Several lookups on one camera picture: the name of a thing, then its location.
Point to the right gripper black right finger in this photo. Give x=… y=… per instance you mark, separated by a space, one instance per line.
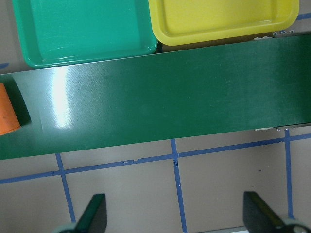
x=258 y=217

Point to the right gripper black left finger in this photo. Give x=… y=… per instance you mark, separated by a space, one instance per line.
x=94 y=217

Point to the plain orange cylinder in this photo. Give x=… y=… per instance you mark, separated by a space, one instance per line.
x=8 y=119

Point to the green conveyor belt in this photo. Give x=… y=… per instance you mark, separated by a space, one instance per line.
x=228 y=88

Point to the green tray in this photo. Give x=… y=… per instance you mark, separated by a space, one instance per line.
x=63 y=32

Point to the yellow tray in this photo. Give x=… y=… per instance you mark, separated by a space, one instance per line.
x=179 y=22

